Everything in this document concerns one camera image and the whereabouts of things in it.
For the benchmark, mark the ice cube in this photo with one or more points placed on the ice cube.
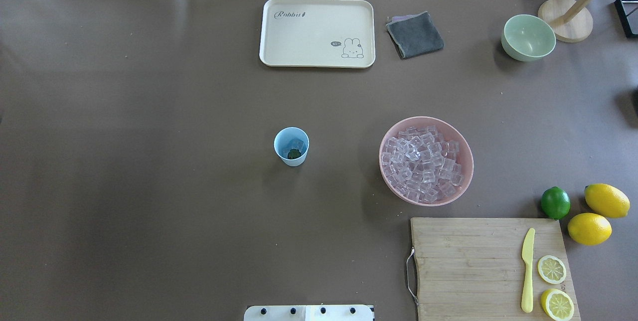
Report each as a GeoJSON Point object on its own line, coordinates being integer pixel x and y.
{"type": "Point", "coordinates": [296, 144]}

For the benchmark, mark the light blue plastic cup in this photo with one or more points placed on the light blue plastic cup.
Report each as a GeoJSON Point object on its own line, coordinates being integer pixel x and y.
{"type": "Point", "coordinates": [281, 140]}

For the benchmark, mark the red strawberry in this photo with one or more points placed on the red strawberry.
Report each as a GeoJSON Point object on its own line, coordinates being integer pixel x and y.
{"type": "Point", "coordinates": [294, 154]}

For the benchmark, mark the pile of clear ice cubes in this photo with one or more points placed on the pile of clear ice cubes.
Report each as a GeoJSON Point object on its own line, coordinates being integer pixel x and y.
{"type": "Point", "coordinates": [421, 163]}

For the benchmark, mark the wooden cup stand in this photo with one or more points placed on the wooden cup stand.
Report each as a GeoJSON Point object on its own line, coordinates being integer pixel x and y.
{"type": "Point", "coordinates": [569, 19]}

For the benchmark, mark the pink bowl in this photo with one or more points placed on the pink bowl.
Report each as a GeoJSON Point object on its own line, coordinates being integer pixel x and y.
{"type": "Point", "coordinates": [463, 161]}

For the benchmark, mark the cream rabbit serving tray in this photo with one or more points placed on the cream rabbit serving tray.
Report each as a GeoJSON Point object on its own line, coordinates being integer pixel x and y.
{"type": "Point", "coordinates": [318, 33]}

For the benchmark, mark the grey folded cloth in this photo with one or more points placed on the grey folded cloth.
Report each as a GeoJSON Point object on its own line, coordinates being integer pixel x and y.
{"type": "Point", "coordinates": [414, 34]}

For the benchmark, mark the wooden cutting board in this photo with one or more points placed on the wooden cutting board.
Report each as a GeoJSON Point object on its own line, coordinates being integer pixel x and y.
{"type": "Point", "coordinates": [471, 269]}

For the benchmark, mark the green ceramic bowl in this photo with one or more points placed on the green ceramic bowl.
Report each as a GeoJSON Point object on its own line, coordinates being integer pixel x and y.
{"type": "Point", "coordinates": [527, 38]}

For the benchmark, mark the green lime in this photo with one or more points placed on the green lime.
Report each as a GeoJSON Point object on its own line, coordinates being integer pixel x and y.
{"type": "Point", "coordinates": [555, 203]}

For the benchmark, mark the yellow plastic knife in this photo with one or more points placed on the yellow plastic knife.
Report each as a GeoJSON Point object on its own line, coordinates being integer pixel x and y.
{"type": "Point", "coordinates": [526, 299]}

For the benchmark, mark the upper lemon half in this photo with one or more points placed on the upper lemon half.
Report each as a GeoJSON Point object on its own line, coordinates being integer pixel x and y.
{"type": "Point", "coordinates": [552, 269]}

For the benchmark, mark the lemon half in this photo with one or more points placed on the lemon half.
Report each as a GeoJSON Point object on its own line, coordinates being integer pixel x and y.
{"type": "Point", "coordinates": [552, 269]}
{"type": "Point", "coordinates": [558, 305]}

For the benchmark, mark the lower whole yellow lemon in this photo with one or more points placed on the lower whole yellow lemon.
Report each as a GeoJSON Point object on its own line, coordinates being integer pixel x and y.
{"type": "Point", "coordinates": [589, 229]}

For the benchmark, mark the whole yellow lemon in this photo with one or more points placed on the whole yellow lemon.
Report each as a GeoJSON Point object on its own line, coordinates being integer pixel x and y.
{"type": "Point", "coordinates": [606, 200]}
{"type": "Point", "coordinates": [589, 229]}

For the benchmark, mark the lower lemon half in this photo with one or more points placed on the lower lemon half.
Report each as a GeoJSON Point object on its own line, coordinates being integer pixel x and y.
{"type": "Point", "coordinates": [558, 305]}

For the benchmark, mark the upper whole yellow lemon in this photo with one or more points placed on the upper whole yellow lemon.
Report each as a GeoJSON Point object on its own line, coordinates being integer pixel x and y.
{"type": "Point", "coordinates": [606, 200]}

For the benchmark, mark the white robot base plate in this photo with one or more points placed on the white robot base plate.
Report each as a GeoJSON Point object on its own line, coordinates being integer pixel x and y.
{"type": "Point", "coordinates": [355, 312]}

